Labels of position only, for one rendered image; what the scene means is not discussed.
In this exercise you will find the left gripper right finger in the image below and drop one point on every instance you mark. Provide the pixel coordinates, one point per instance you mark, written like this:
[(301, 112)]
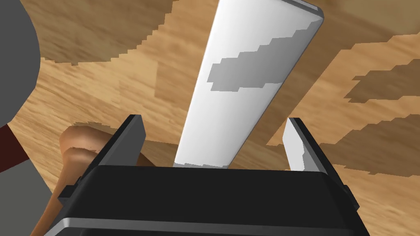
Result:
[(300, 149)]

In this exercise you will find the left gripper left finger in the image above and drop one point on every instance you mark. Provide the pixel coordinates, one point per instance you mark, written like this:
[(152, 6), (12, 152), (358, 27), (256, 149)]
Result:
[(126, 144)]

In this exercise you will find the white flat long bar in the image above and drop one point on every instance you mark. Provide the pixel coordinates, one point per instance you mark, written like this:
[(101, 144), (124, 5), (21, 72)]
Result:
[(242, 82)]

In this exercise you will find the grey rounded shape red band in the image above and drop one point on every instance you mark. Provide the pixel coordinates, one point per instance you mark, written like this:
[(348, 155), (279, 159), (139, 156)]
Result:
[(16, 59)]

